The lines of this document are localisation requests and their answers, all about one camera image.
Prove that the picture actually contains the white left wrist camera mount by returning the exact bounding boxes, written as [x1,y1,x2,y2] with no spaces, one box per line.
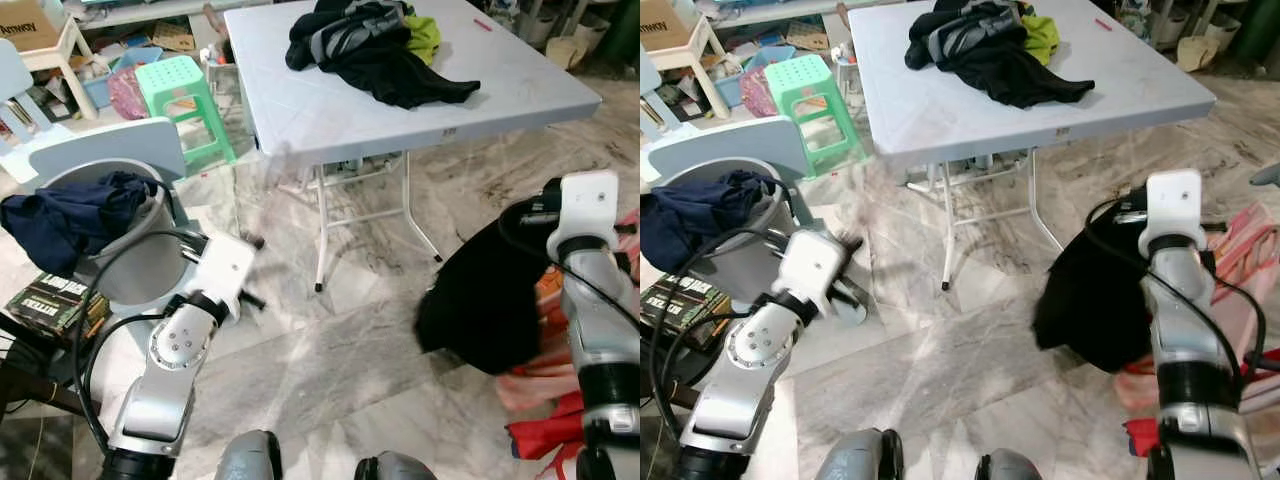
[772,230,851,323]
[183,233,257,323]

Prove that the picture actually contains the green black printed box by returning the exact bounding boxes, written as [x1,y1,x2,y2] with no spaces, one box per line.
[640,272,736,346]
[5,272,113,343]

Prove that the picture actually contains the navy blue garment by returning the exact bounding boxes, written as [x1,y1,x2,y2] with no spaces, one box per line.
[640,168,779,273]
[0,170,161,278]

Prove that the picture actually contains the pink patterned bag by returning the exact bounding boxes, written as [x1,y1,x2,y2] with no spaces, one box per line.
[740,65,779,119]
[107,65,151,121]

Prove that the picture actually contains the grey striped garment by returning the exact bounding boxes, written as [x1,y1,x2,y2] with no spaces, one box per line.
[305,3,406,63]
[925,3,1021,63]

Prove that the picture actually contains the cardboard Amway box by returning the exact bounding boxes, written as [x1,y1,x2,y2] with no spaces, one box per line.
[640,0,701,53]
[0,0,63,53]

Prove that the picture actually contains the light blue plastic chair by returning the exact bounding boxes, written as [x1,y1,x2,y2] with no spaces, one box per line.
[645,118,813,236]
[25,118,193,236]

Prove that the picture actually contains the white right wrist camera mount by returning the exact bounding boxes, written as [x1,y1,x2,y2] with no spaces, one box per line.
[1145,168,1208,256]
[547,170,621,263]

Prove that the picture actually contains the light blue slatted child chair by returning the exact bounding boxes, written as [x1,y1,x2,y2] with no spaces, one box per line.
[640,50,701,186]
[0,40,76,186]

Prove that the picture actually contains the white folding table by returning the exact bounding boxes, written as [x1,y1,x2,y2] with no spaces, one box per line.
[848,0,1218,293]
[222,0,603,293]

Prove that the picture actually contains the robot right leg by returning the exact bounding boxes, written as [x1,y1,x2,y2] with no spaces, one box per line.
[975,450,1061,480]
[355,450,441,480]

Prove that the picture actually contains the grey metal basin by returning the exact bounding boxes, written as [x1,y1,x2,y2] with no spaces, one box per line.
[38,160,193,309]
[680,170,801,301]

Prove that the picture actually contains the white small table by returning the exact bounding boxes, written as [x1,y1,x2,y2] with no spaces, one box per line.
[20,15,101,123]
[655,12,731,121]

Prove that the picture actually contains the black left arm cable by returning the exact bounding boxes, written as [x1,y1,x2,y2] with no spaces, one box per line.
[647,226,796,441]
[72,228,211,451]

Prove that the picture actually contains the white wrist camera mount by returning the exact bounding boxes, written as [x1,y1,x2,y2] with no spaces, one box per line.
[183,233,257,323]
[1145,168,1208,256]
[772,230,851,323]
[547,170,621,263]

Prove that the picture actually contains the green plastic stool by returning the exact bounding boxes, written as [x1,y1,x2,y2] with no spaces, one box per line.
[765,55,863,179]
[135,55,237,176]

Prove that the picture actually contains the blue plastic bin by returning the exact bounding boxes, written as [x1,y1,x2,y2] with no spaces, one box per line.
[80,47,166,109]
[715,45,796,109]

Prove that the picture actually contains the lime green cloth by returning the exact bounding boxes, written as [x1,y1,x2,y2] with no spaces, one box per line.
[405,15,442,64]
[1022,12,1061,66]

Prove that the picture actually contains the black sleeved garment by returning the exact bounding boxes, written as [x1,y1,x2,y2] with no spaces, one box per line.
[905,0,1096,109]
[285,0,481,109]

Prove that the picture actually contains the dark wooden furniture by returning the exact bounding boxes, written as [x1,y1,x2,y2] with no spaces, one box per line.
[0,335,86,416]

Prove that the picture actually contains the robot left leg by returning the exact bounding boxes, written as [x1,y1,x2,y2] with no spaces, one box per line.
[815,430,906,480]
[215,430,283,480]

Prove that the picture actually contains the robot leg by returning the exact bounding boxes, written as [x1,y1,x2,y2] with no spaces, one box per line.
[975,450,1061,480]
[815,430,906,480]
[215,430,283,480]
[355,450,441,480]

